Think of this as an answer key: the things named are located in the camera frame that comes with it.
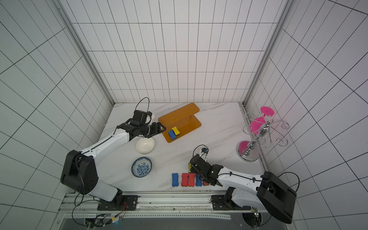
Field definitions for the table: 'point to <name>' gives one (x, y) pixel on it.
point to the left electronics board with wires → (117, 218)
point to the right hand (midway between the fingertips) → (187, 166)
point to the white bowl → (145, 145)
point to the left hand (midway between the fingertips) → (160, 132)
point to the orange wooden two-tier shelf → (183, 118)
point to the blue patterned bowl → (141, 167)
